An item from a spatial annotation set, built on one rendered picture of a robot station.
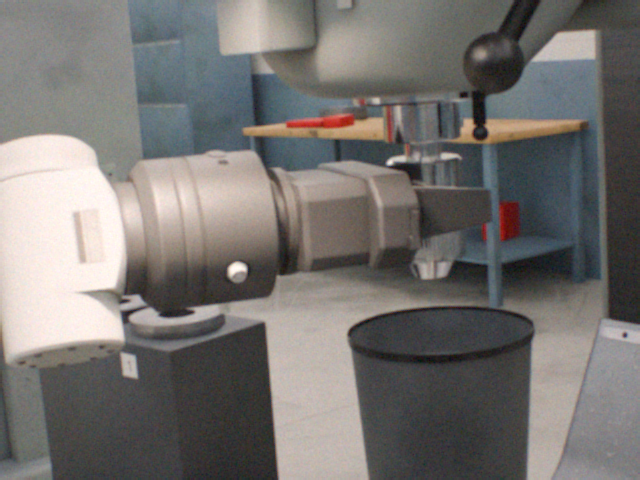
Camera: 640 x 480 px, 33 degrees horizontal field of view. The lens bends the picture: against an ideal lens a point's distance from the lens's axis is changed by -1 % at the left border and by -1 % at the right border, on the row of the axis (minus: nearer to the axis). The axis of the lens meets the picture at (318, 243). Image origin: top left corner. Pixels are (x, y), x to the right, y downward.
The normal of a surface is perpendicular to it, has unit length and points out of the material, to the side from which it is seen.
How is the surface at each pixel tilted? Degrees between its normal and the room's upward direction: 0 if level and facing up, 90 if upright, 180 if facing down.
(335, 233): 90
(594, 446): 63
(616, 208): 90
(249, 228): 82
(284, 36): 90
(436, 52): 129
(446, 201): 90
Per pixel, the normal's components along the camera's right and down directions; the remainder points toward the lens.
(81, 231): 0.27, -0.27
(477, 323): -0.55, 0.12
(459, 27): 0.50, 0.55
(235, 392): 0.73, 0.07
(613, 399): -0.74, -0.28
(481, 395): 0.31, 0.21
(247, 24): -0.80, 0.16
